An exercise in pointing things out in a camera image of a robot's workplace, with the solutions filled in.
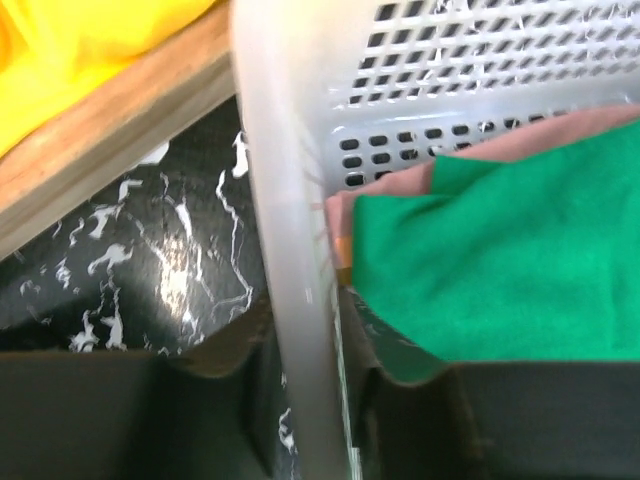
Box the pink sweater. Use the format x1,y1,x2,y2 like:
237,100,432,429
325,104,639,285

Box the yellow shorts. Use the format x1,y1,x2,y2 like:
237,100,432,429
1,1,230,153

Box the wooden clothes rack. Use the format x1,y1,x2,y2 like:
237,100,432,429
1,1,235,257

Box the white plastic mesh basket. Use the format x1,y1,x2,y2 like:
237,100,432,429
231,1,639,479

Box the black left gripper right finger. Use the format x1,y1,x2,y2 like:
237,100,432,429
338,287,639,479

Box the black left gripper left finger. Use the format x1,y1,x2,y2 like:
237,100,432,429
1,310,279,479

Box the green shirt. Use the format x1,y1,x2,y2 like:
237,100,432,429
352,122,639,362

